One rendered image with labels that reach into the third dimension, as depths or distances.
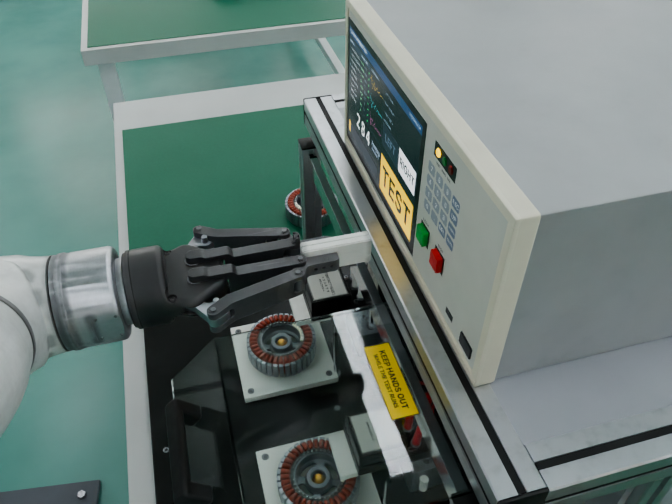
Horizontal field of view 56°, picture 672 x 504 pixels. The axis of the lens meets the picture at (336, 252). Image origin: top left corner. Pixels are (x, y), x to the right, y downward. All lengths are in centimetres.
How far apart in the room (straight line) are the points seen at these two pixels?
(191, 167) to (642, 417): 115
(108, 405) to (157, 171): 81
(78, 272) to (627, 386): 51
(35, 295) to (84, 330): 5
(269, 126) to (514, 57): 104
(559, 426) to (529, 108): 29
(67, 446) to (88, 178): 131
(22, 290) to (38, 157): 259
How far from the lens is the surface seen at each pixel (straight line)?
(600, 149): 57
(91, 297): 58
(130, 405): 108
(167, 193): 146
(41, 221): 276
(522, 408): 62
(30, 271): 60
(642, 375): 68
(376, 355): 69
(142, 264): 59
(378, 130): 75
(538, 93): 64
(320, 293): 95
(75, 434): 202
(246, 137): 162
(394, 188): 72
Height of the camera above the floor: 161
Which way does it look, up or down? 43 degrees down
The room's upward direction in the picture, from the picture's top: straight up
